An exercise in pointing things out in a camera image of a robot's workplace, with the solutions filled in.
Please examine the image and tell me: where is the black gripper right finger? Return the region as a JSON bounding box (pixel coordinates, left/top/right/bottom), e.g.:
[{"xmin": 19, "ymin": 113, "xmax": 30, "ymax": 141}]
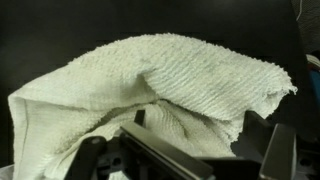
[{"xmin": 243, "ymin": 111, "xmax": 297, "ymax": 180}]

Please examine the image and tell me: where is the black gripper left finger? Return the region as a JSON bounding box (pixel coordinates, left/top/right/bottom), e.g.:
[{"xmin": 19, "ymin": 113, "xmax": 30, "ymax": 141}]
[{"xmin": 63, "ymin": 110, "xmax": 214, "ymax": 180}]

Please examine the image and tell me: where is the white terry towel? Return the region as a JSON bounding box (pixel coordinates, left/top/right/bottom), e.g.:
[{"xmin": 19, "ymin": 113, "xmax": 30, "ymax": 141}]
[{"xmin": 8, "ymin": 34, "xmax": 297, "ymax": 180}]

